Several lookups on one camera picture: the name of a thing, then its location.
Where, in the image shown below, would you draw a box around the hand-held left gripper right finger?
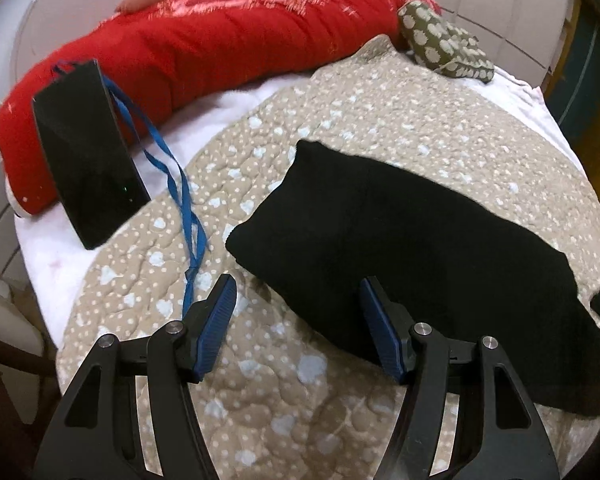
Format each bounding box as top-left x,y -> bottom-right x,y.
358,277 -> 562,480

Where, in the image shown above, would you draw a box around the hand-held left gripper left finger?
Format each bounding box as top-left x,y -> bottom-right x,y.
33,274 -> 238,480

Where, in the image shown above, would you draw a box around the black pants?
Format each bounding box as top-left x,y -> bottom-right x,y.
226,139 -> 600,417

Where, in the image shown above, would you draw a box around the beige dotted quilt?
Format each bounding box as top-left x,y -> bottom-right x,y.
55,34 -> 600,480

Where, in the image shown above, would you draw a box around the white bed sheet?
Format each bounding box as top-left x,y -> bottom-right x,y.
17,62 -> 573,348

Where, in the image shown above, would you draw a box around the black smartphone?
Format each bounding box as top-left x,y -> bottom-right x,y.
31,59 -> 151,251

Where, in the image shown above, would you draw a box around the red bolster pillow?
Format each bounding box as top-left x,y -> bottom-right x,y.
0,0 -> 443,217

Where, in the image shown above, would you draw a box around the green patterned pillow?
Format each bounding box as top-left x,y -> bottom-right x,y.
397,0 -> 496,83

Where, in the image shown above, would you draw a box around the blue lanyard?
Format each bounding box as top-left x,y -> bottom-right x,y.
48,60 -> 211,317

